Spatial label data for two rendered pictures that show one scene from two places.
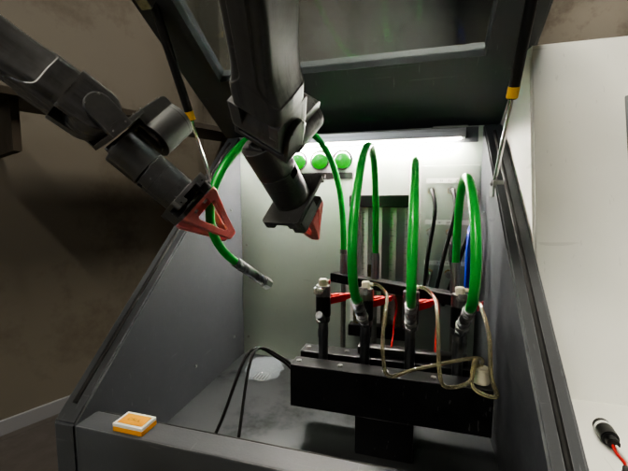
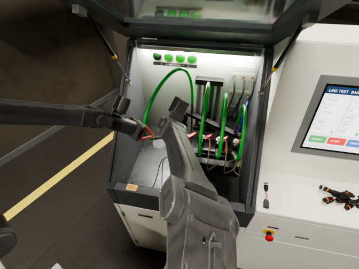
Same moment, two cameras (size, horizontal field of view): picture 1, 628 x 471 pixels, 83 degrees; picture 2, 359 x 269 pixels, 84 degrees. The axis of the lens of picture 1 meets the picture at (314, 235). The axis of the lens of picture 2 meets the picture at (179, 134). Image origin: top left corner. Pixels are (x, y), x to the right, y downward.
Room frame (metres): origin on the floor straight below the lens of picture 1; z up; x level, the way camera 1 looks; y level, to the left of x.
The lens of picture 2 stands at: (-0.03, 0.06, 1.81)
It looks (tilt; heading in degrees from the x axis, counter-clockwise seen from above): 45 degrees down; 356
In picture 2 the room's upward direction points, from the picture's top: 1 degrees counter-clockwise
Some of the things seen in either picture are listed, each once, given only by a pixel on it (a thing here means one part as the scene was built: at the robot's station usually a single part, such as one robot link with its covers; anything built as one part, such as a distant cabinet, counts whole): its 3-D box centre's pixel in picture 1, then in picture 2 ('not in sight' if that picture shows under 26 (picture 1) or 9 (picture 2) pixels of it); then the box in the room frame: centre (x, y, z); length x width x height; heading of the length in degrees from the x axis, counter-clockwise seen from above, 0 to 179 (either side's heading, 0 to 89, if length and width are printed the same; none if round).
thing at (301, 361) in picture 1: (385, 401); (206, 164); (0.62, -0.13, 0.91); 0.34 x 0.10 x 0.15; 74
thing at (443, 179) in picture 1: (448, 230); (239, 95); (0.85, -0.32, 1.20); 0.13 x 0.03 x 0.31; 74
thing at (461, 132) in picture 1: (349, 138); (196, 49); (0.91, -0.09, 1.43); 0.54 x 0.03 x 0.02; 74
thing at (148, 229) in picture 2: not in sight; (177, 237); (0.41, 0.05, 0.44); 0.65 x 0.02 x 0.68; 74
